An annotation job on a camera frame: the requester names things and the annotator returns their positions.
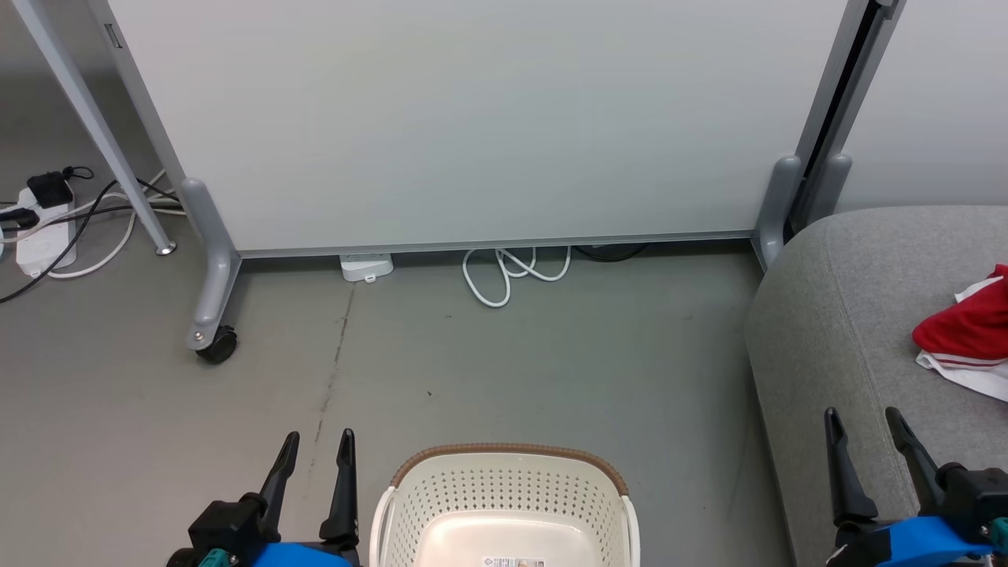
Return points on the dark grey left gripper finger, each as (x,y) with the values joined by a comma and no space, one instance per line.
(345,512)
(279,492)

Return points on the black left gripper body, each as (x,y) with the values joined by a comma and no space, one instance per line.
(356,554)

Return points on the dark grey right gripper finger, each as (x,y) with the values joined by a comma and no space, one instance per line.
(921,468)
(849,492)

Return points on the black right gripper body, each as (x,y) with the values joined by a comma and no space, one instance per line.
(858,543)

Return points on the red and white garment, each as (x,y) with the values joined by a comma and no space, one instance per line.
(969,327)

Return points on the grey fabric sofa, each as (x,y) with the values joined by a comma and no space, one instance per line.
(850,315)

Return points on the black caster wheel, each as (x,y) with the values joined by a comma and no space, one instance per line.
(217,346)

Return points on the cream perforated laundry basket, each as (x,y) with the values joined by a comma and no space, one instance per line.
(504,496)

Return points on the small white power adapter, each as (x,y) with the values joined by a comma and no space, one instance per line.
(367,266)

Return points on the white power strip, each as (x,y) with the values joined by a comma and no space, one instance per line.
(43,244)

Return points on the narrow white partition panel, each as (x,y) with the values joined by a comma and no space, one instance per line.
(937,94)

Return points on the black plug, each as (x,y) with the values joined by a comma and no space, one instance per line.
(17,218)

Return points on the black power adapter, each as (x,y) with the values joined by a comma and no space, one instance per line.
(49,190)

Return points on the grey slanted table leg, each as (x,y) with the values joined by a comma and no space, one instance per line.
(94,126)

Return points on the wide white partition panel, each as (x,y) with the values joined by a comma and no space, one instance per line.
(472,118)

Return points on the blue left camera mount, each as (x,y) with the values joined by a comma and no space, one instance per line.
(299,556)

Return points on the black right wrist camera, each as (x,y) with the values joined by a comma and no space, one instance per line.
(976,492)

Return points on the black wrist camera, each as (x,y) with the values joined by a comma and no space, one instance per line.
(228,524)
(976,492)

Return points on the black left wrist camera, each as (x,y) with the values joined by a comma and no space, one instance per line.
(228,524)

